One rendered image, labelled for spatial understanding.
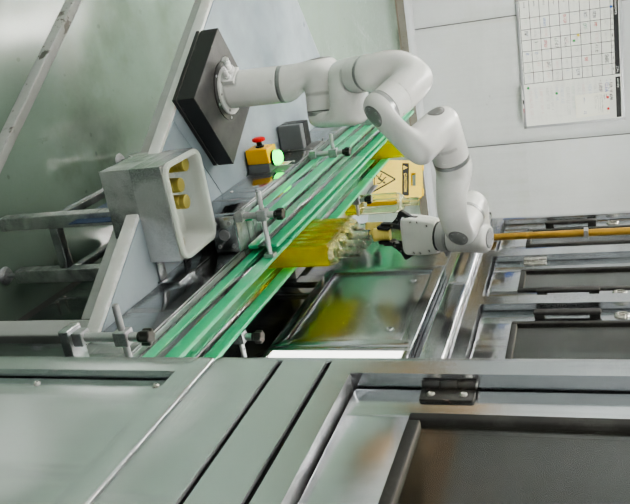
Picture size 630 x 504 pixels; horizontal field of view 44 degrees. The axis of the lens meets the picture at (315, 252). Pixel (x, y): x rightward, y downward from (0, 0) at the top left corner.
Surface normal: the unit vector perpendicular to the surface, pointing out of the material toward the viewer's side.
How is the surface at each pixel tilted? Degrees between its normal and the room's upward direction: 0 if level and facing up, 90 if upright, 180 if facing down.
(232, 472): 90
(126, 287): 0
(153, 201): 90
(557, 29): 90
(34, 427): 90
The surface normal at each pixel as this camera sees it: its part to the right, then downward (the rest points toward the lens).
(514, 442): -0.16, -0.93
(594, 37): -0.30, 0.36
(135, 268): 0.94, -0.04
